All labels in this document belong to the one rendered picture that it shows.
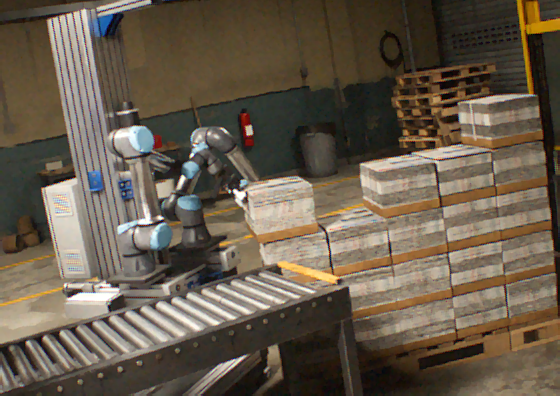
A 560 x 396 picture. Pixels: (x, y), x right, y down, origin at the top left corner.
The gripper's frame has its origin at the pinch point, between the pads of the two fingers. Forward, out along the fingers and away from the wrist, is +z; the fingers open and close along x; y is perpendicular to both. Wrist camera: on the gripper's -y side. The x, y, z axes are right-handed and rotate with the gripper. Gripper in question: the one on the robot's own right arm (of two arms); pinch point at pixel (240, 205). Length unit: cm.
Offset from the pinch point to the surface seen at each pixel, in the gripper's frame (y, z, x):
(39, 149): -165, -112, 603
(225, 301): -26, 8, -84
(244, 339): -26, 14, -112
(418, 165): 76, 36, -19
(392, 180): 62, 34, -19
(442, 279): 52, 89, -19
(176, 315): -42, -2, -90
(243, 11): 173, -82, 717
